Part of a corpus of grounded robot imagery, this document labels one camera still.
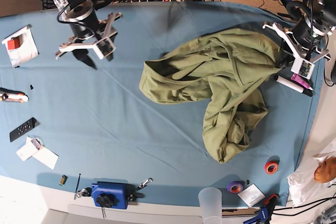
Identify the white printed card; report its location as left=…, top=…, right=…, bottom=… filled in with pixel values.
left=238, top=184, right=265, bottom=207

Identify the orange tape roll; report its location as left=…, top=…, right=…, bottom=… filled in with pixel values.
left=264, top=161, right=279, bottom=175

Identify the olive green t-shirt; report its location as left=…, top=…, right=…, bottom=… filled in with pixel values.
left=139, top=28, right=280, bottom=164

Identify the black remote control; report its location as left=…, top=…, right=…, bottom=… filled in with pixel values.
left=9, top=118, right=39, bottom=142

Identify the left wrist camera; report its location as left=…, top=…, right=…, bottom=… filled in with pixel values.
left=291, top=57, right=315, bottom=80

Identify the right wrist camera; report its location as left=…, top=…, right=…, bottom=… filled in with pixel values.
left=96, top=38, right=115, bottom=61

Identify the blue table cloth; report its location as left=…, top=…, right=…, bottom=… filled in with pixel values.
left=1, top=2, right=324, bottom=206

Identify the white lint roller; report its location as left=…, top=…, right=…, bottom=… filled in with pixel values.
left=273, top=74, right=313, bottom=97

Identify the black zip tie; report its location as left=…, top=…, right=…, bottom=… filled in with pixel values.
left=74, top=173, right=81, bottom=200

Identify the purple tape roll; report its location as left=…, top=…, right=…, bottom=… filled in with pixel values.
left=227, top=180, right=245, bottom=194

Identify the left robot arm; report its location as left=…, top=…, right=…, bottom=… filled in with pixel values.
left=263, top=0, right=335, bottom=79

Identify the small green battery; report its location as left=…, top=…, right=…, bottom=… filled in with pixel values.
left=59, top=175, right=68, bottom=186

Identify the brown bread roll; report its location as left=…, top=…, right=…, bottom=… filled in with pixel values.
left=314, top=157, right=336, bottom=183

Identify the blue spring clamp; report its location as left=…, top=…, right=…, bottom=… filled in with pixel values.
left=243, top=194, right=279, bottom=224

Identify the blue clamp mount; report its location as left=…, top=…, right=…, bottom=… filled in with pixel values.
left=91, top=182, right=138, bottom=209

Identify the white paper card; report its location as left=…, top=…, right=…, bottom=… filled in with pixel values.
left=33, top=147, right=59, bottom=170

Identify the white plastic bag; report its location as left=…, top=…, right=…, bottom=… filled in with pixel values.
left=287, top=140, right=335, bottom=207

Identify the silver carabiner clip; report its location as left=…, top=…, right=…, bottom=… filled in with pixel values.
left=136, top=177, right=153, bottom=190

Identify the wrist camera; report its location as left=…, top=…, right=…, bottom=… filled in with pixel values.
left=291, top=57, right=315, bottom=80
left=96, top=38, right=115, bottom=61

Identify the blue black bar clamp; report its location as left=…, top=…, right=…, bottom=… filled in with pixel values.
left=277, top=0, right=298, bottom=21

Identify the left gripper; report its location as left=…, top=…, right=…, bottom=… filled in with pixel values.
left=263, top=15, right=335, bottom=68

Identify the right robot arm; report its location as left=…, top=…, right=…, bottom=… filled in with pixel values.
left=53, top=0, right=122, bottom=70

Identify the translucent plastic cup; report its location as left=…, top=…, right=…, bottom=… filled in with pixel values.
left=198, top=187, right=222, bottom=224

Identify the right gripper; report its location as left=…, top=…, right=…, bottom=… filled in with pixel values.
left=56, top=13, right=122, bottom=70

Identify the pink tube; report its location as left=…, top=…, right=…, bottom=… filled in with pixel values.
left=291, top=73, right=313, bottom=90

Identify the orange white utility knife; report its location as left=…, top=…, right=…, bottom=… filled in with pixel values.
left=1, top=88, right=29, bottom=103

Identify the small orange box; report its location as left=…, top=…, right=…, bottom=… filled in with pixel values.
left=7, top=38, right=21, bottom=50

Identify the white card box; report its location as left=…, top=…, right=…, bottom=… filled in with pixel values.
left=16, top=136, right=43, bottom=161

